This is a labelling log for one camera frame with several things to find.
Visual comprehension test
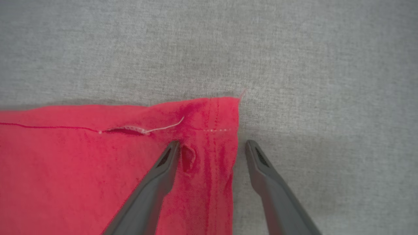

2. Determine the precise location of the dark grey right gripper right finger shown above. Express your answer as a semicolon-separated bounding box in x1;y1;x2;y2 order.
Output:
245;140;323;235

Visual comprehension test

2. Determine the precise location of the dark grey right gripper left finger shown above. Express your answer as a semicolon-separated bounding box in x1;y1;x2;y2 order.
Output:
102;140;181;235

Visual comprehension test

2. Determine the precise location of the red garment with white striped cuffs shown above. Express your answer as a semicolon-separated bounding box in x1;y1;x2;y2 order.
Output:
0;96;242;235

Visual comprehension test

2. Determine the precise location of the grey fabric sofa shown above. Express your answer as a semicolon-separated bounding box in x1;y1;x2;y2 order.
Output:
0;0;418;235

